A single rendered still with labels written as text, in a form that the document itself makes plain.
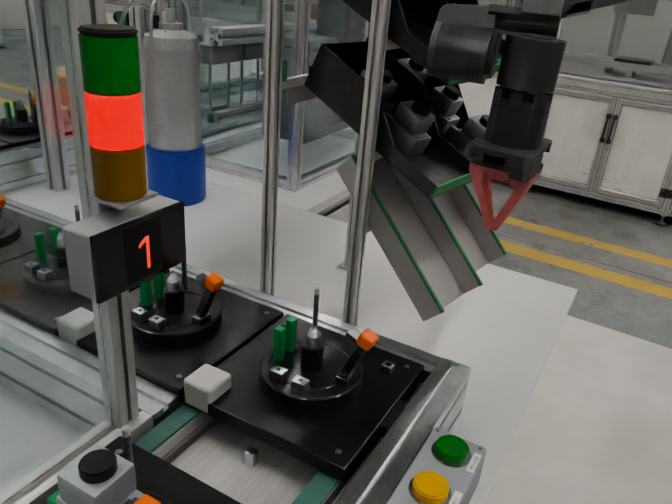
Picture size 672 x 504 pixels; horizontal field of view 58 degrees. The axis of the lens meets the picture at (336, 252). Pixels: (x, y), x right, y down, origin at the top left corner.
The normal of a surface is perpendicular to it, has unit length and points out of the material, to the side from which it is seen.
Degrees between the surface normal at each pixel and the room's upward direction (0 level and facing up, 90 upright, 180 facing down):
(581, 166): 90
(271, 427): 0
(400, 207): 45
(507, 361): 0
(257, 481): 0
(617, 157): 90
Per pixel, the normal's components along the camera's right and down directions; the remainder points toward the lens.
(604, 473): 0.07, -0.90
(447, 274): 0.59, -0.40
